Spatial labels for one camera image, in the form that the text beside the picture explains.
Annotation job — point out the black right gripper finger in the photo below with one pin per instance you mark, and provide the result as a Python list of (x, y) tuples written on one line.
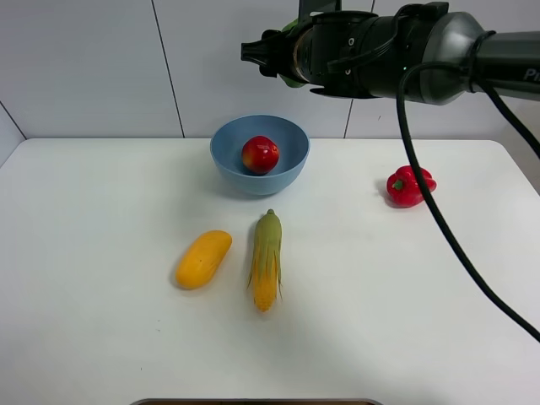
[(272, 53)]

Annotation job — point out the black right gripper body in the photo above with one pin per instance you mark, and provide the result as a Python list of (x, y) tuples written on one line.
[(333, 36)]

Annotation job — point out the green lime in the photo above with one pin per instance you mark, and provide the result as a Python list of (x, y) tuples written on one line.
[(291, 48)]

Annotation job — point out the red apple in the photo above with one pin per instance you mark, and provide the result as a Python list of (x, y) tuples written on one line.
[(260, 155)]

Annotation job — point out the yellow mango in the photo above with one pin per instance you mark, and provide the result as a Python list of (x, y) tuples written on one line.
[(202, 259)]

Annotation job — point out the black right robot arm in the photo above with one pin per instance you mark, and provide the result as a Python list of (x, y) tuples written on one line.
[(361, 55)]

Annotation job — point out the blue plastic bowl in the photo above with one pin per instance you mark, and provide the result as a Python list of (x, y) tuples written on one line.
[(292, 142)]

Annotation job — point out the red bell pepper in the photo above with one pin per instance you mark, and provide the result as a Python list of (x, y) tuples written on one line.
[(403, 189)]

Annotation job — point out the corn cob with husk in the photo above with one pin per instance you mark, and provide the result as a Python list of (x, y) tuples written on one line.
[(265, 276)]

